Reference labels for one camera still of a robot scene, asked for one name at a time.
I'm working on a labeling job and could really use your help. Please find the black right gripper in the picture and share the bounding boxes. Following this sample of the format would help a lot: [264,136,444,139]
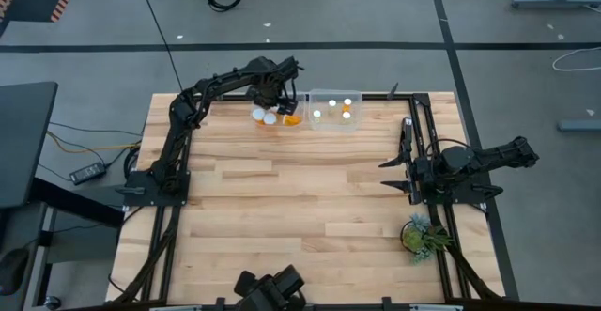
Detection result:
[378,117,440,205]

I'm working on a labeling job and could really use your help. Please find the clear plastic bin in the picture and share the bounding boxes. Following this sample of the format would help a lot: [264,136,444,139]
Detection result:
[250,89,308,132]
[307,88,364,133]

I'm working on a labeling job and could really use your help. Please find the potted succulent plant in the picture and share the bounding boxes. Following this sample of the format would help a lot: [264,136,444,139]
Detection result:
[399,212,455,265]

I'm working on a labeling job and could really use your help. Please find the black blocky device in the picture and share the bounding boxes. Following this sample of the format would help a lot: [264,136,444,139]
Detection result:
[233,263,307,311]

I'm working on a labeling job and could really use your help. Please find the black power adapter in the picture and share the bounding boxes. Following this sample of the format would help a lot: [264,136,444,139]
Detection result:
[69,161,107,186]

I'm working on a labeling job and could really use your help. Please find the black desk crossbar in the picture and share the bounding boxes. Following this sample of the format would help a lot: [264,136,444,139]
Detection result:
[27,178,124,230]

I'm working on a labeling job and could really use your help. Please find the dark grey desk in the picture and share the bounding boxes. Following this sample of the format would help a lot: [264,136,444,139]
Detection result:
[0,81,59,209]

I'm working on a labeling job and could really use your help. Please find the black computer mouse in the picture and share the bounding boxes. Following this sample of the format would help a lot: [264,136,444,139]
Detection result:
[0,247,30,298]

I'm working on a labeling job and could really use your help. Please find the black aluminium table frame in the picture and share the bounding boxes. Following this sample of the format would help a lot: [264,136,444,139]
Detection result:
[105,79,508,311]

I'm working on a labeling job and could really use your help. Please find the black looped gripper cable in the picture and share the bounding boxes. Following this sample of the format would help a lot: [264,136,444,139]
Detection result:
[424,136,473,160]

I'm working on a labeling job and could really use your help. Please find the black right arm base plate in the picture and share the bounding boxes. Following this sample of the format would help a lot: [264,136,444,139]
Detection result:
[417,167,504,206]

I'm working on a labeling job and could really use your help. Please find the black cable bundle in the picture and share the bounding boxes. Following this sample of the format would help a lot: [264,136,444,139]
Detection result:
[106,205,182,303]
[429,205,503,301]

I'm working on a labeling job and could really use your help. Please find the thin black cable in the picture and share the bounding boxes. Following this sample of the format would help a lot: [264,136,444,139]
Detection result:
[134,0,185,94]

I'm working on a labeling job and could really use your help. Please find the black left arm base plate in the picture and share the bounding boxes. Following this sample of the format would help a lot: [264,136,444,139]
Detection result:
[122,169,192,208]

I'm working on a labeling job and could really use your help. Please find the yellow cable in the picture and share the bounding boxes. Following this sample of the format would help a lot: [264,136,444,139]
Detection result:
[45,130,143,155]

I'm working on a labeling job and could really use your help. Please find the black desk cable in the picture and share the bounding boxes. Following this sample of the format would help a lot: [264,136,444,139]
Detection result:
[46,121,145,138]

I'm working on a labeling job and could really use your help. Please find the white floor cable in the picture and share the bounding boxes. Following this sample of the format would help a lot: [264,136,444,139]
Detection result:
[551,45,601,72]

